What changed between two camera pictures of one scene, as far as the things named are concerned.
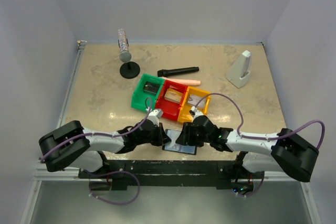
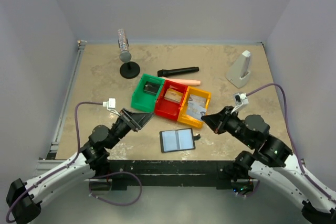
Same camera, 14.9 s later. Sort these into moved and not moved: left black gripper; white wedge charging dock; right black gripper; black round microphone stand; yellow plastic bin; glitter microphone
Moved: right black gripper; left black gripper
Not moved: white wedge charging dock; yellow plastic bin; black round microphone stand; glitter microphone
